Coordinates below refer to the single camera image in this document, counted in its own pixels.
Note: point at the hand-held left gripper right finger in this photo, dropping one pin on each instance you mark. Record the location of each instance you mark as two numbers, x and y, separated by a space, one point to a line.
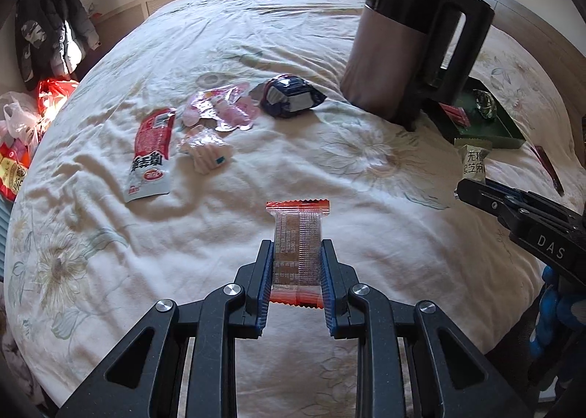
328 280

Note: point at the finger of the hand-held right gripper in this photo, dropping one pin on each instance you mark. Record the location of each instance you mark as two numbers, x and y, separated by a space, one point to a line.
508 191
485 203

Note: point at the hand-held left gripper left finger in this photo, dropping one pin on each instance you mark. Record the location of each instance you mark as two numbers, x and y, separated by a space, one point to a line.
265 280

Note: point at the small beige pastry packet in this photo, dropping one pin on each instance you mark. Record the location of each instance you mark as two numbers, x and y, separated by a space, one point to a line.
474 162

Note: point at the small clear red-edged packet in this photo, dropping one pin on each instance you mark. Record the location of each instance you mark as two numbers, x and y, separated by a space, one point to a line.
297 244

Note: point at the green tray box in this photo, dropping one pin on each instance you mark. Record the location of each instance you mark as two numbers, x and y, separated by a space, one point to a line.
499 130

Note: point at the brown patterned snack packet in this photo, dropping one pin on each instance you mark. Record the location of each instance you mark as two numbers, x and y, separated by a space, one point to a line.
484 103

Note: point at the wide red packet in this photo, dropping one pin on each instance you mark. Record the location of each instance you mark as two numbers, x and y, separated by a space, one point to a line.
455 115

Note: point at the long red sausage packet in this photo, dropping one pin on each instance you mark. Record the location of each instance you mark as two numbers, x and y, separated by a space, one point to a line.
153 143

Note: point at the pink cartoon snack packet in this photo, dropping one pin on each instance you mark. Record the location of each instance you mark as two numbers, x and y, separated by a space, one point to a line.
219 107

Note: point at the dark blue snack packet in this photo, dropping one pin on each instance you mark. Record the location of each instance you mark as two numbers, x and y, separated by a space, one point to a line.
288 95

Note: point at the person's right hand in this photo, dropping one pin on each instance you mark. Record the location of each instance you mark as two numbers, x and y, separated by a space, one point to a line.
558 308

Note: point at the red-cased phone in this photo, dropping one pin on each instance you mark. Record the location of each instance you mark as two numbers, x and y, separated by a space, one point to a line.
549 168

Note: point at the clear packet of white snack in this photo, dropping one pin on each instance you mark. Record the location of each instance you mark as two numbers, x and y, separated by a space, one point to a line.
206 150

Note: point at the wooden headboard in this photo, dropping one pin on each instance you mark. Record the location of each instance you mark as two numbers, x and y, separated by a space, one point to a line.
526 20

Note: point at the black brown electric kettle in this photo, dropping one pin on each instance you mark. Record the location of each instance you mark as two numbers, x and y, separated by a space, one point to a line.
380 56

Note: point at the yellow red food bag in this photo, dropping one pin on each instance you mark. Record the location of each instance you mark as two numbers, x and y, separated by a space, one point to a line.
13 171

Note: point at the red plastic bag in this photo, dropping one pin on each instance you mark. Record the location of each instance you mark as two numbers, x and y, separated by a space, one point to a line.
57 95

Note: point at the white plastic bag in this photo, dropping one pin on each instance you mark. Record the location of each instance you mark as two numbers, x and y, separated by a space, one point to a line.
18 120

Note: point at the black camouflage jacket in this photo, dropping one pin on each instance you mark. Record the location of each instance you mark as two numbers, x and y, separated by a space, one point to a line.
34 43

